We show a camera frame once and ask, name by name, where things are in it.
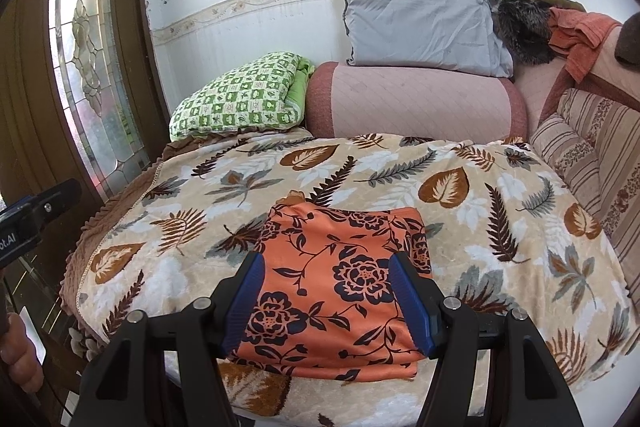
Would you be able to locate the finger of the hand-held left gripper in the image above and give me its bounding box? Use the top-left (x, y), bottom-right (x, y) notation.
top-left (29, 178), bottom-right (83, 226)

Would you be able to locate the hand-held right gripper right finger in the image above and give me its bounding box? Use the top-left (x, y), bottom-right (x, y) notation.
top-left (389, 253), bottom-right (583, 427)

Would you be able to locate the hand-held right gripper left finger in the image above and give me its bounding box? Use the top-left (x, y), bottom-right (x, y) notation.
top-left (77, 252), bottom-right (266, 427)

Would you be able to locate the orange floral shirt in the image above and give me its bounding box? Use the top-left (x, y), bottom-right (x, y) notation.
top-left (225, 202), bottom-right (435, 383)

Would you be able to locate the person's left hand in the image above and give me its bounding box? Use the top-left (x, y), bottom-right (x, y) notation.
top-left (0, 312), bottom-right (47, 396)

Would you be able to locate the dark glass door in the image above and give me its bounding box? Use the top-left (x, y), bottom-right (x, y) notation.
top-left (0, 237), bottom-right (86, 427)

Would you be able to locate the wooden door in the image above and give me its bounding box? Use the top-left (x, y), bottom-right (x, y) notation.
top-left (0, 0), bottom-right (171, 228)

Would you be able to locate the leaf print blanket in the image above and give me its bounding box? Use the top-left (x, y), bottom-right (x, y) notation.
top-left (60, 132), bottom-right (633, 427)

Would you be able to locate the stained glass door panel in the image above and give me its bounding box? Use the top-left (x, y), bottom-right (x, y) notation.
top-left (49, 0), bottom-right (151, 200)

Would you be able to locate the green checked pillow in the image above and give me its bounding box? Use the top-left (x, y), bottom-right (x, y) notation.
top-left (169, 52), bottom-right (316, 142)

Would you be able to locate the pink bolster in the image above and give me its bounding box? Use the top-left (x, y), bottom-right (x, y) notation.
top-left (305, 61), bottom-right (529, 142)

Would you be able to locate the striped beige cushion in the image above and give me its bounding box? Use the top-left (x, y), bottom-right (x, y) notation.
top-left (530, 113), bottom-right (603, 218)

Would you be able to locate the pink quilted sofa cover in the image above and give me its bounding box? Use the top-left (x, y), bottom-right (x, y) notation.
top-left (514, 24), bottom-right (640, 135)

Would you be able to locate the striped sofa back cushion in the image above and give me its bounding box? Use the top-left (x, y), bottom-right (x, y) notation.
top-left (556, 88), bottom-right (640, 293)

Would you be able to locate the grey pillow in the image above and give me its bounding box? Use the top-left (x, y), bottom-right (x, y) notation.
top-left (336, 0), bottom-right (515, 78)

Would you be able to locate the dark furry cloth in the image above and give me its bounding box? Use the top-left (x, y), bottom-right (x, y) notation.
top-left (492, 0), bottom-right (557, 66)

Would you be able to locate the orange towel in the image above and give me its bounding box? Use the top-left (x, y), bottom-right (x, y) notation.
top-left (547, 7), bottom-right (623, 84)

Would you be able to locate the olive cloth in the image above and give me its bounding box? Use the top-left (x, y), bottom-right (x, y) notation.
top-left (525, 0), bottom-right (586, 12)

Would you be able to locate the dark brown cloth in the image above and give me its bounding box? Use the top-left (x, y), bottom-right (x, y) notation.
top-left (614, 11), bottom-right (640, 68)

